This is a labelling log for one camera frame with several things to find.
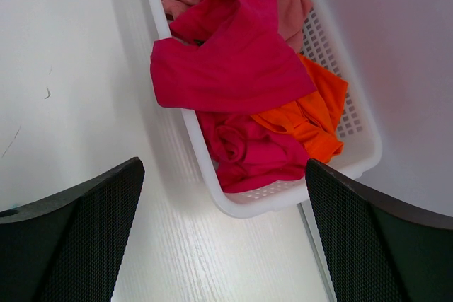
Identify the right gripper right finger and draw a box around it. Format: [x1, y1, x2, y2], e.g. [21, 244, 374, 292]
[305, 159, 452, 301]

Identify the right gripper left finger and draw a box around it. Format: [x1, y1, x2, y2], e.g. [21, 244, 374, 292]
[1, 157, 144, 301]

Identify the white plastic basket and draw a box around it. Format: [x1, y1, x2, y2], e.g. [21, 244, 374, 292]
[152, 0, 382, 219]

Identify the orange t shirt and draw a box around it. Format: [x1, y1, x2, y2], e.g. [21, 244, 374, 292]
[251, 55, 348, 163]

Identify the magenta t shirt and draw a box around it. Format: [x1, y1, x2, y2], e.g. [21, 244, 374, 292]
[150, 0, 316, 193]

